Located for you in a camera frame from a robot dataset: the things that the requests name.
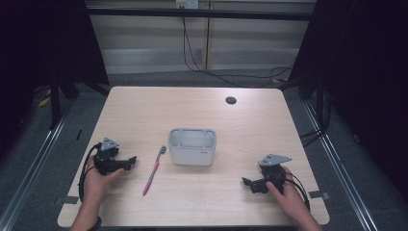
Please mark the person's right hand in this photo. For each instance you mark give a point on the person's right hand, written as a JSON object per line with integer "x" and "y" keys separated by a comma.
{"x": 290, "y": 199}

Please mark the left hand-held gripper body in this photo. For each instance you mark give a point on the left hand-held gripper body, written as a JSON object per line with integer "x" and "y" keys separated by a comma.
{"x": 108, "y": 162}

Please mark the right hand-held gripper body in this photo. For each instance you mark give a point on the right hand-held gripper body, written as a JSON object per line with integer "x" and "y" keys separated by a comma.
{"x": 275, "y": 174}

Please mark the white toothbrush holder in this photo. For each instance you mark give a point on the white toothbrush holder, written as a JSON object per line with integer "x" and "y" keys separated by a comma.
{"x": 192, "y": 152}

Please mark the pink toothbrush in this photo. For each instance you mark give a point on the pink toothbrush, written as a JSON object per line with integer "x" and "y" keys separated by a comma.
{"x": 153, "y": 174}

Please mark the person's left hand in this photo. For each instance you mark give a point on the person's left hand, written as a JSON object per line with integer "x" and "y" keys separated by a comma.
{"x": 96, "y": 186}

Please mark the black curtain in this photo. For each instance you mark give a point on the black curtain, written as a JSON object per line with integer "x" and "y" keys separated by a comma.
{"x": 38, "y": 48}
{"x": 362, "y": 80}

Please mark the black stand leg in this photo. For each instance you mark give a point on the black stand leg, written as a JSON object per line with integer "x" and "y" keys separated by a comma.
{"x": 55, "y": 102}

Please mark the aluminium floor rail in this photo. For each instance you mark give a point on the aluminium floor rail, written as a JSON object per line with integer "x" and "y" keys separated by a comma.
{"x": 340, "y": 170}
{"x": 29, "y": 173}

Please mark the grey tape strip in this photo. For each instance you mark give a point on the grey tape strip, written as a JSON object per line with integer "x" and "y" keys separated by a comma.
{"x": 69, "y": 200}
{"x": 319, "y": 194}

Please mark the black wristwatch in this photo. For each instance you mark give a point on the black wristwatch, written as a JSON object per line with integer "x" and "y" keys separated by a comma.
{"x": 96, "y": 224}

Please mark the yellow floor marker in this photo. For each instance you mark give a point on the yellow floor marker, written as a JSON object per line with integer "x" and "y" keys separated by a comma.
{"x": 44, "y": 102}

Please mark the white wall socket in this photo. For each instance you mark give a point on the white wall socket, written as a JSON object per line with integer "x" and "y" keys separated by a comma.
{"x": 187, "y": 4}

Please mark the black horizontal frame bar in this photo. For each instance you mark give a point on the black horizontal frame bar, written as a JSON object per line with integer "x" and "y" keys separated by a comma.
{"x": 198, "y": 13}

